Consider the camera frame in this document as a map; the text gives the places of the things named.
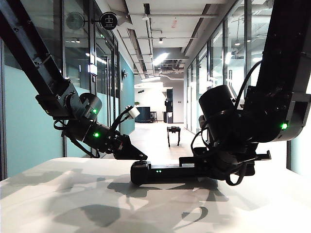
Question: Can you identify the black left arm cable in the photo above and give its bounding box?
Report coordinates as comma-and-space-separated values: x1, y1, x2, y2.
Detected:
53, 120, 101, 158

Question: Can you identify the round black hanging sign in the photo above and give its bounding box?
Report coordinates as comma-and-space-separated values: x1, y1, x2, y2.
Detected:
100, 12, 119, 31

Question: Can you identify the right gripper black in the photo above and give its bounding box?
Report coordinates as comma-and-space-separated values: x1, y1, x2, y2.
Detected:
179, 145, 271, 182

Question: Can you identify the black quadruped robot dog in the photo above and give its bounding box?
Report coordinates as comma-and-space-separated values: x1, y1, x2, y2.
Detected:
167, 126, 181, 148

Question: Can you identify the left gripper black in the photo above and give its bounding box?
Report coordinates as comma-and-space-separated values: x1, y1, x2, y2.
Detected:
105, 133, 148, 160

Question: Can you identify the dark counter cabinet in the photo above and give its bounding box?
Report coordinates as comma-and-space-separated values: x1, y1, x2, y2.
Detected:
135, 106, 152, 124

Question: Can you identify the long vertical door handle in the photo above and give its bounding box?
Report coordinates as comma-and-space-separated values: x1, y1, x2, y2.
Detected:
104, 56, 112, 122

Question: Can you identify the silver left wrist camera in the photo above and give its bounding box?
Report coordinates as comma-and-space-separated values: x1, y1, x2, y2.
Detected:
125, 105, 141, 119

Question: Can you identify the tall black cabinet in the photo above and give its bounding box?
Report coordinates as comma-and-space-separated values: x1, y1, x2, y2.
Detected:
164, 89, 174, 124

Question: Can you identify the black remote control with joysticks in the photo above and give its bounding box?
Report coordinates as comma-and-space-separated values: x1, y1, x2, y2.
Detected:
130, 161, 219, 186

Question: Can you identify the linear ceiling light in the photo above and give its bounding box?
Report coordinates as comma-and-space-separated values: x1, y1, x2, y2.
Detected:
153, 53, 169, 66

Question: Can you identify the thick right arm cable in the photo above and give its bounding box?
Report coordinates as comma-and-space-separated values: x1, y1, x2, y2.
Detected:
234, 60, 263, 107

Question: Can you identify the looped right gripper cable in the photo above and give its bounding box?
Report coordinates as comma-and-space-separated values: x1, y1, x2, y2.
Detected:
225, 162, 250, 186

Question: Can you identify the thin right wrist camera cable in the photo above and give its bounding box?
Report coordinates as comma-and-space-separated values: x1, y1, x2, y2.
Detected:
190, 126, 209, 156

